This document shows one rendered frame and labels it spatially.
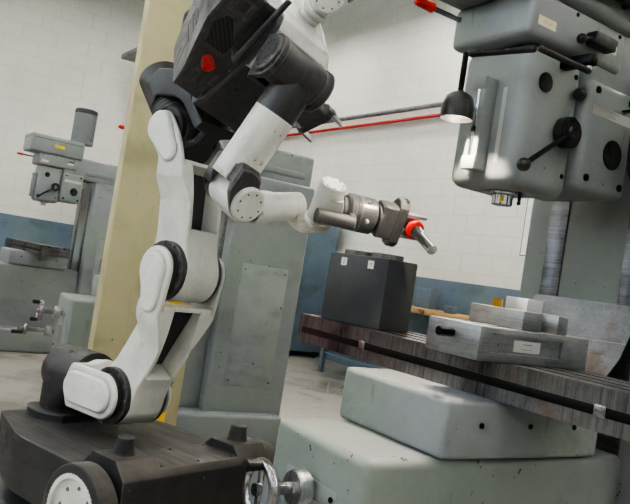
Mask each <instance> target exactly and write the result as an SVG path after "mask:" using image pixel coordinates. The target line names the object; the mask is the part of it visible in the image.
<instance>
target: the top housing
mask: <svg viewBox="0 0 630 504"><path fill-rule="evenodd" d="M439 1H442V2H444V3H446V4H448V5H450V6H452V7H454V8H456V9H459V10H461V11H462V10H465V9H468V8H472V7H475V6H479V5H482V4H485V3H489V2H492V1H496V0H439ZM558 1H560V2H562V3H564V4H565V5H567V6H569V7H571V8H573V9H575V10H577V11H578V12H580V13H582V14H584V15H586V16H588V17H590V18H591V19H593V20H595V21H597V22H599V23H602V24H604V25H605V26H607V27H609V28H611V29H613V30H615V31H616V32H618V33H620V34H622V35H624V36H626V37H628V38H630V9H629V8H628V9H626V10H624V9H622V5H621V4H620V3H618V2H616V1H615V0H558Z"/></svg>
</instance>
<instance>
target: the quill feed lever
mask: <svg viewBox="0 0 630 504"><path fill-rule="evenodd" d="M581 135H582V130H581V125H580V123H579V122H578V120H577V119H576V118H574V117H564V118H560V119H558V120H557V121H556V123H555V125H554V128H553V139H554V141H553V142H551V143H550V144H548V145H547V146H546V147H544V148H543V149H541V150H540V151H538V152H537V153H535V154H534V155H532V156H531V157H529V158H525V157H523V158H520V159H519V160H518V161H517V163H516V166H517V168H518V170H520V171H522V172H524V171H527V170H529V169H530V167H531V163H532V162H533V161H535V160H536V159H538V158H539V157H541V156H542V155H543V154H545V153H546V152H548V151H549V150H551V149H552V148H554V147H555V146H558V147H559V148H561V149H570V148H575V147H576V146H577V145H578V144H579V142H580V140H581Z"/></svg>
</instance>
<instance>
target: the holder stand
mask: <svg viewBox="0 0 630 504"><path fill-rule="evenodd" d="M417 266H418V265H417V264H414V263H409V262H404V257H402V256H397V255H391V254H385V253H377V252H365V251H358V250H351V249H345V253H338V252H331V255H330V262H329V268H328V275H327V281H326V287H325V294H324V300H323V306H322V313H321V317H322V318H325V319H330V320H334V321H339V322H343V323H348V324H352V325H357V326H361V327H366V328H370V329H375V330H381V331H392V332H403V333H407V332H408V325H409V319H410V312H411V305H412V299H413V292H414V286H415V279H416V273H417Z"/></svg>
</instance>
